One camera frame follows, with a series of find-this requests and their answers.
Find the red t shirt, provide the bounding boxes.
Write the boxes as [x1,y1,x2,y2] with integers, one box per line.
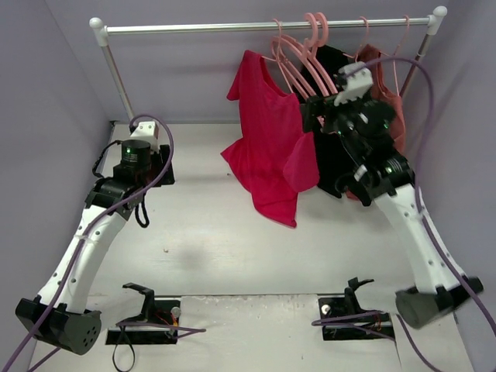
[221,50,319,228]

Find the thin pink wire hanger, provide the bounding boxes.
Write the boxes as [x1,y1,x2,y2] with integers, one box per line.
[264,19,308,98]

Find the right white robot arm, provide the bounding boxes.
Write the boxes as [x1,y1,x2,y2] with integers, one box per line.
[302,96,484,329]

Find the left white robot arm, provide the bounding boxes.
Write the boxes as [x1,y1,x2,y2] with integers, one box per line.
[15,139,174,355]

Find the black t shirt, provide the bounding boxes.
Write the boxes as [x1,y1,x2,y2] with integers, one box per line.
[313,45,355,198]

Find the pink hanger holding black shirt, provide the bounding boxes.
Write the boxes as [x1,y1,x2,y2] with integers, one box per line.
[343,16,370,63]

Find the thick pink plastic hanger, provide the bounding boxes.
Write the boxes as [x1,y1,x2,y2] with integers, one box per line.
[299,12,347,98]

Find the pink hanger holding tank top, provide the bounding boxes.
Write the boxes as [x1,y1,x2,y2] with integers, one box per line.
[378,15,411,97]

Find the rust red tank top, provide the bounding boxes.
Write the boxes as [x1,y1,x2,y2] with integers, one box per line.
[342,44,412,207]

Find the white metal clothes rack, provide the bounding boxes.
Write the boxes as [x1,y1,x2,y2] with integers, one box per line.
[89,5,448,119]

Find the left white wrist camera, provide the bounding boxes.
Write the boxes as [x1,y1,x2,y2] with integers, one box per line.
[130,121,159,148]

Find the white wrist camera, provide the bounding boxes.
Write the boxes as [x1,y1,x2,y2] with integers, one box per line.
[130,121,159,148]
[333,61,374,106]

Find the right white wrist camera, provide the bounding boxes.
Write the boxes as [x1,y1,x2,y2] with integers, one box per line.
[333,61,374,106]

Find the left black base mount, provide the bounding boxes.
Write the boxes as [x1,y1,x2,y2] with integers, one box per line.
[105,283,181,346]

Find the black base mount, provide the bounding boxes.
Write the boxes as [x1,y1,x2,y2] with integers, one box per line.
[105,283,181,346]
[312,277,395,342]

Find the black looped cable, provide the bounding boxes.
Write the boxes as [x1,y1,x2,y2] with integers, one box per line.
[112,332,136,371]

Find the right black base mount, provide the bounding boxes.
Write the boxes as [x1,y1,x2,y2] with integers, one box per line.
[312,277,395,342]

